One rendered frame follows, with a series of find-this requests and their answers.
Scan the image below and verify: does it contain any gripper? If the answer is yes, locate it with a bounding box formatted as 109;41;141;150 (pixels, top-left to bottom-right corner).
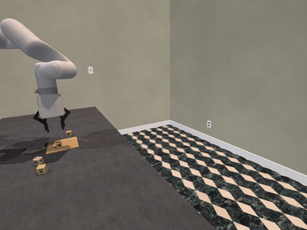
33;93;70;133

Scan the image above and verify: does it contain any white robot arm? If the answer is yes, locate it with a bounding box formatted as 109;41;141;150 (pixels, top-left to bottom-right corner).
0;19;77;95

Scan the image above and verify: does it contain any orange flat mat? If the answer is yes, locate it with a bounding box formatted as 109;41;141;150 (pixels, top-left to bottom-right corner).
46;137;79;155

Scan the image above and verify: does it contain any tan block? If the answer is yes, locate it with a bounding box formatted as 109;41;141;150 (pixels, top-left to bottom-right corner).
33;157;44;165
55;141;62;148
36;164;47;175
66;130;72;136

